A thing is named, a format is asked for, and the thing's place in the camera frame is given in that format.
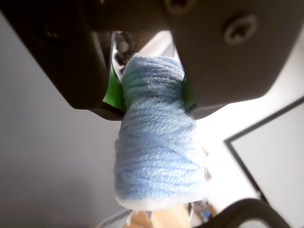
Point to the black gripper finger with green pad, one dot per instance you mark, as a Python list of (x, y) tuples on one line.
[(232, 66), (71, 66)]

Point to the light blue yarn block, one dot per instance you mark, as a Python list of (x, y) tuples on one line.
[(156, 147)]

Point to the black framed white panel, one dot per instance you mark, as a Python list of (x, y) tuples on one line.
[(278, 152)]

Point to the black curved frame object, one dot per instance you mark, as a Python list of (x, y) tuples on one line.
[(249, 205)]

